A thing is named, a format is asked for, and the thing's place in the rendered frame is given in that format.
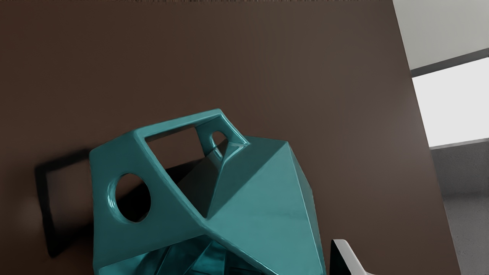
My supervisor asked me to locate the teal faceted mug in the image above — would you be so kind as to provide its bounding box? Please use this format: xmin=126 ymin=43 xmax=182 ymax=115
xmin=89 ymin=109 xmax=326 ymax=275

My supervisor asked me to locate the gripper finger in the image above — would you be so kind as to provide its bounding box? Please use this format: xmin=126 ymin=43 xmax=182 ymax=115
xmin=330 ymin=239 xmax=377 ymax=275

